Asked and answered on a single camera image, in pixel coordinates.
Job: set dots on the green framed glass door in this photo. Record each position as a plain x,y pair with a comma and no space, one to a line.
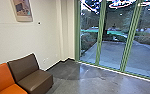
101,33

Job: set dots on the green outdoor table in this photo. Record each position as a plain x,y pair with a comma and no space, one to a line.
104,32

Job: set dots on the brown sofa seat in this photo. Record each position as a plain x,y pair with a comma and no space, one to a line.
31,78

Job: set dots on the orange sofa seat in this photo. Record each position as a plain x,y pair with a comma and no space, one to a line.
2,81

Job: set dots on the small dark wall fixture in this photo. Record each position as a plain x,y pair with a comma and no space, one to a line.
39,23

